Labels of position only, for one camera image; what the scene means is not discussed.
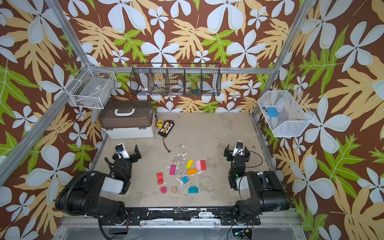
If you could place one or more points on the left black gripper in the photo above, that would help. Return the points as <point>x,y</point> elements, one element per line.
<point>126,159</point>

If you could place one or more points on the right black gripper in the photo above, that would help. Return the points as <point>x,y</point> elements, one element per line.
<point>237,156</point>

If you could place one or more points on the red wood block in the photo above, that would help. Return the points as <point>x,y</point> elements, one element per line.
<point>203,165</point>

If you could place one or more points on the pink wood block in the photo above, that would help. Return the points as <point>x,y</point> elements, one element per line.
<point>198,165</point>

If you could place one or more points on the yellow wood block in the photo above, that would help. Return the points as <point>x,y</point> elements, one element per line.
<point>189,163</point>

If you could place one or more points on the orange wood block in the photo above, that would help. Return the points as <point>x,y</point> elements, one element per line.
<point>192,171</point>

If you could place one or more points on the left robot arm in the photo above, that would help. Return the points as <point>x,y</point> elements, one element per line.
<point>81,196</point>

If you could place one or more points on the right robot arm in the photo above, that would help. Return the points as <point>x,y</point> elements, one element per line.
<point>266,191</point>

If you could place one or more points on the red arch block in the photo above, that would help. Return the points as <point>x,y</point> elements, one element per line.
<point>160,178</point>

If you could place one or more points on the magenta wood block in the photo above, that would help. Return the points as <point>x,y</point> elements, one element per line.
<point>172,170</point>

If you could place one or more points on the teal arch block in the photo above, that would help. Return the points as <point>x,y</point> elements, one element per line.
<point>193,190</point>

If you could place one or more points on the small blue cube block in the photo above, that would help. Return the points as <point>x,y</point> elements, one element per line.
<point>185,179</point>

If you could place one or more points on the natural wood cylinder block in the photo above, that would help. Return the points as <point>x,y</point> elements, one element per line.
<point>174,190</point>

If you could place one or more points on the white box brown lid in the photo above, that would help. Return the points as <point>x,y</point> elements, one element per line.
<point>128,119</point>

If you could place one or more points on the black charger board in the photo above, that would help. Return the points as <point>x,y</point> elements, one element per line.
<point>166,128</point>

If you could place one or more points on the small yellow connector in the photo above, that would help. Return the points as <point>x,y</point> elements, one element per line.
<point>160,123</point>

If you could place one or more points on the blue object in basket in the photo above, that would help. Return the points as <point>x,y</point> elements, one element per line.
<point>272,112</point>

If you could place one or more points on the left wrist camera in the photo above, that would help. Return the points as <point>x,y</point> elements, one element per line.
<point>123,153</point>

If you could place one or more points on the white wire basket right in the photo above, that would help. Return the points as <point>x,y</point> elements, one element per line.
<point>294,115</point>

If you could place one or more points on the white wire basket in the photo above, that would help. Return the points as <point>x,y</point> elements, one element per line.
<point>294,115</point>
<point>92,88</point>

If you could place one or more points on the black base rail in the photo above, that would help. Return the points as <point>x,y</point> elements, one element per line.
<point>220,216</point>

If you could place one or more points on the white wire basket left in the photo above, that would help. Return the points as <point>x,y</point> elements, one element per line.
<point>92,88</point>

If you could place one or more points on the black wire basket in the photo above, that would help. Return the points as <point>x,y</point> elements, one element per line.
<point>195,79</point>

